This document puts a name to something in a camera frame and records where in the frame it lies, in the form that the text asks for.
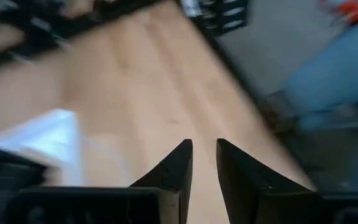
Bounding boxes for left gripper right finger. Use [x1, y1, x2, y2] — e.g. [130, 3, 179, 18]
[215, 138, 318, 224]

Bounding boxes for person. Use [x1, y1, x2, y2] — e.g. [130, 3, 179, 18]
[283, 15, 358, 133]

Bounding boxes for black device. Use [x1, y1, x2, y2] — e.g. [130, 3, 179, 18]
[181, 0, 250, 37]

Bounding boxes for white lattice rack shelf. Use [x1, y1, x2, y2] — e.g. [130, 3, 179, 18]
[0, 108, 85, 187]

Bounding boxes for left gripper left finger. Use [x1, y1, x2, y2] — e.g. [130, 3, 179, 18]
[129, 139, 194, 224]

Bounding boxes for orange red object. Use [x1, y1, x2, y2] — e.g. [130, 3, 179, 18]
[318, 0, 358, 26]

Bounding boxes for small black square plate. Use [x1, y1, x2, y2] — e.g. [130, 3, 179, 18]
[0, 146, 48, 195]

